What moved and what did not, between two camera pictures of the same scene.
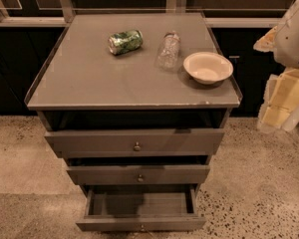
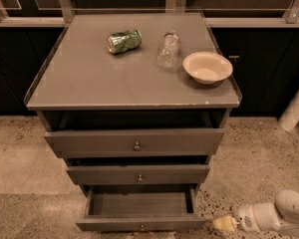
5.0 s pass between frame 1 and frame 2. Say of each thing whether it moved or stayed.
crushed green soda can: stayed
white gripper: moved
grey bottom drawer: stayed
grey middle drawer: stayed
